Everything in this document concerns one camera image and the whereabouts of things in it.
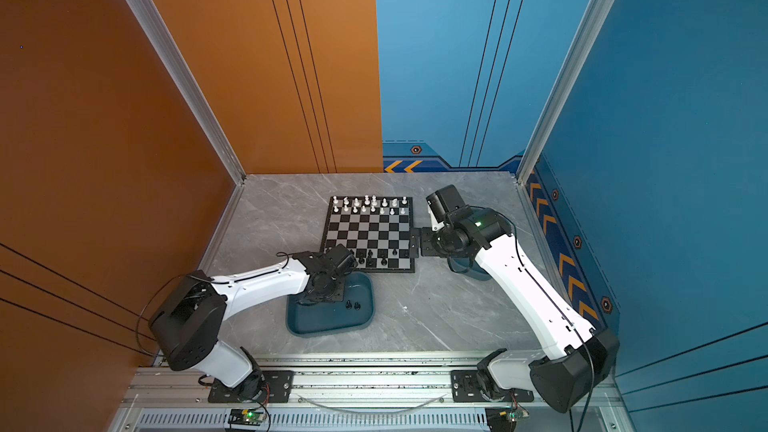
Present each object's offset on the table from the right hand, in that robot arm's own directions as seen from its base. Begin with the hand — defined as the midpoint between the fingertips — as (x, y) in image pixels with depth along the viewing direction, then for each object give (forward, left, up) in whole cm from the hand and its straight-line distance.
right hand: (422, 246), depth 74 cm
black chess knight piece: (-7, +21, -21) cm, 30 cm away
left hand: (-3, +24, -20) cm, 32 cm away
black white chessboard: (+20, +13, -20) cm, 31 cm away
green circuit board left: (-33, +43, -23) cm, 58 cm away
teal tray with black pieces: (-7, +19, -23) cm, 30 cm away
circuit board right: (-33, -19, -24) cm, 45 cm away
